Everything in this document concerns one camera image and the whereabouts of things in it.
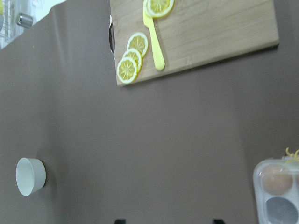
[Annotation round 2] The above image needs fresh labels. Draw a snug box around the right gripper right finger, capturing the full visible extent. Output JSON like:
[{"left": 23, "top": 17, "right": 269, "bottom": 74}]
[{"left": 212, "top": 219, "right": 225, "bottom": 224}]

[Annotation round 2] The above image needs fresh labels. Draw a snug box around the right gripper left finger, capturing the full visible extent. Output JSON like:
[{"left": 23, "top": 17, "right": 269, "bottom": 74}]
[{"left": 114, "top": 219, "right": 126, "bottom": 224}]

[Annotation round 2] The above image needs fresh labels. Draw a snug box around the clear plastic egg carton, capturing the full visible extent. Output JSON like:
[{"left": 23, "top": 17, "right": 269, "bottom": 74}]
[{"left": 253, "top": 148, "right": 299, "bottom": 224}]

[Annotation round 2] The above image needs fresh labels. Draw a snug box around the brown egg from bowl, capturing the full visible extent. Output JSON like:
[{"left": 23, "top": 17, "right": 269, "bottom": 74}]
[{"left": 259, "top": 164, "right": 293, "bottom": 196}]

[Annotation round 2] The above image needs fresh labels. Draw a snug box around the white ceramic bowl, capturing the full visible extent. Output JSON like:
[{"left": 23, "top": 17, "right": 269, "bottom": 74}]
[{"left": 15, "top": 158, "right": 46, "bottom": 196}]

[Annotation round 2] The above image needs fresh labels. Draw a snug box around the lemon slice at board end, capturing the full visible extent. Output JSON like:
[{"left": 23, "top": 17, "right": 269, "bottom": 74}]
[{"left": 116, "top": 57, "right": 138, "bottom": 84}]

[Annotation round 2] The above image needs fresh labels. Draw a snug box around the yellow plastic knife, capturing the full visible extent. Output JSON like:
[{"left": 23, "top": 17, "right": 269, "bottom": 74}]
[{"left": 142, "top": 0, "right": 165, "bottom": 71}]

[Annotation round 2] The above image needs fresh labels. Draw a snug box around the middle lemon slice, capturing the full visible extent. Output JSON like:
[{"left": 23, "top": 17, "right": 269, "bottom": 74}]
[{"left": 122, "top": 48, "right": 142, "bottom": 72}]

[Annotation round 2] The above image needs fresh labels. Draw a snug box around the wooden cutting board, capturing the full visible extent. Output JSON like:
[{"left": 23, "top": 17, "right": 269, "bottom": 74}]
[{"left": 110, "top": 0, "right": 279, "bottom": 82}]

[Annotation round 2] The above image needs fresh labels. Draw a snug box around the lemon slice beside knife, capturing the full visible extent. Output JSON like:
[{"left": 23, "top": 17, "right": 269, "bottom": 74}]
[{"left": 143, "top": 0, "right": 175, "bottom": 18}]

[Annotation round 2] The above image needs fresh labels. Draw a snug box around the small metal cup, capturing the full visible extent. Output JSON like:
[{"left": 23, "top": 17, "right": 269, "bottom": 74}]
[{"left": 16, "top": 13, "right": 33, "bottom": 28}]

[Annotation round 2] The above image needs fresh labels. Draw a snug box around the white tray with cups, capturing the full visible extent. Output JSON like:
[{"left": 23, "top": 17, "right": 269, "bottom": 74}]
[{"left": 0, "top": 0, "right": 24, "bottom": 49}]

